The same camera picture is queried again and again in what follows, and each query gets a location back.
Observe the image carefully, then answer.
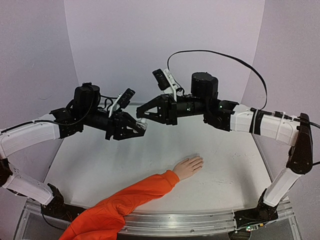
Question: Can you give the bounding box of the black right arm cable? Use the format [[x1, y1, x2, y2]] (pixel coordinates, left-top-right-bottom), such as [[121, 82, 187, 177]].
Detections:
[[166, 49, 320, 166]]

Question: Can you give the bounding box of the white nail polish cap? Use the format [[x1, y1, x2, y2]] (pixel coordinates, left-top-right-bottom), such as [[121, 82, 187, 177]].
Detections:
[[137, 118, 147, 126]]

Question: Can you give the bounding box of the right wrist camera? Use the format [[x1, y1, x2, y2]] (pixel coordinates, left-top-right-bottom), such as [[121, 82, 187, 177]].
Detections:
[[152, 69, 179, 101]]

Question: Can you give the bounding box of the clear nail polish bottle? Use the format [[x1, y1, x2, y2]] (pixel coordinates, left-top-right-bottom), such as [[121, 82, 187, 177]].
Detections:
[[127, 121, 148, 135]]

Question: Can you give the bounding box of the mannequin hand with long nails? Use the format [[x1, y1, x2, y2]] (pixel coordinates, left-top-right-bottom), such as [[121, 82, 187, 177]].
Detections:
[[172, 156, 204, 181]]

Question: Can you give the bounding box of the aluminium back edge strip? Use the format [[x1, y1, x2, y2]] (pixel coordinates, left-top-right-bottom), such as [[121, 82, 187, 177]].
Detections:
[[129, 101, 241, 109]]

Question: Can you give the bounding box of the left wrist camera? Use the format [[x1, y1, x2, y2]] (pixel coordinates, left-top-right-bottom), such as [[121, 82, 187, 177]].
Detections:
[[108, 88, 136, 118]]

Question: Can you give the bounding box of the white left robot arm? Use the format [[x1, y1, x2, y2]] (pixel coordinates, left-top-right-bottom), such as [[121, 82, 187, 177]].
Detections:
[[0, 82, 146, 222]]

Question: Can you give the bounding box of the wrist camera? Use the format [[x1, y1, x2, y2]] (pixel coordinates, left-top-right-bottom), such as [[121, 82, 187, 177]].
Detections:
[[152, 69, 179, 101], [108, 88, 136, 118]]

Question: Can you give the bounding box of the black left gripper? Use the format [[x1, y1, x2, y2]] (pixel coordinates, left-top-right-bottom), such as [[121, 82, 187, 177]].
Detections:
[[82, 107, 147, 140]]

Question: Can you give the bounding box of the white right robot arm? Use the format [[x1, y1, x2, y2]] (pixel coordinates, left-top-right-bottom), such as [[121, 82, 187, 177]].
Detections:
[[136, 69, 315, 231]]

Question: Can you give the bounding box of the aluminium table front rail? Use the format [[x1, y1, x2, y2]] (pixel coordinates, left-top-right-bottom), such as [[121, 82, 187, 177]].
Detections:
[[14, 197, 301, 240]]

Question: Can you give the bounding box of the orange sleeved forearm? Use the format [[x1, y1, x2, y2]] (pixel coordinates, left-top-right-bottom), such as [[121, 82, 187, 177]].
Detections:
[[60, 170, 180, 240]]

